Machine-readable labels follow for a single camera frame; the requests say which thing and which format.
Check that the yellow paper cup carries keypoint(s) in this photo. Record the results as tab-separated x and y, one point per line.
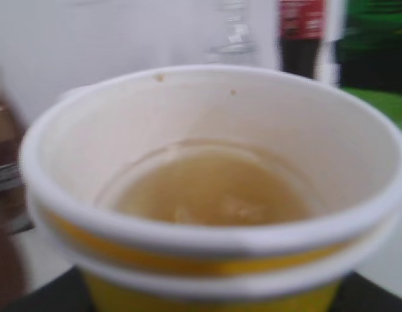
213	188

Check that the green soda bottle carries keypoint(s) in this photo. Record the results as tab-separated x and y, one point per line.
370	55

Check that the clear water bottle green label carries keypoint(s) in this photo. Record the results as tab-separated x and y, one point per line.
236	45

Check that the cola bottle red label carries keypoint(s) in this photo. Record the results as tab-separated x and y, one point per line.
302	26

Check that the brown drink bottle white cap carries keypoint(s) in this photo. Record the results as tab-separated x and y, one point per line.
13	216

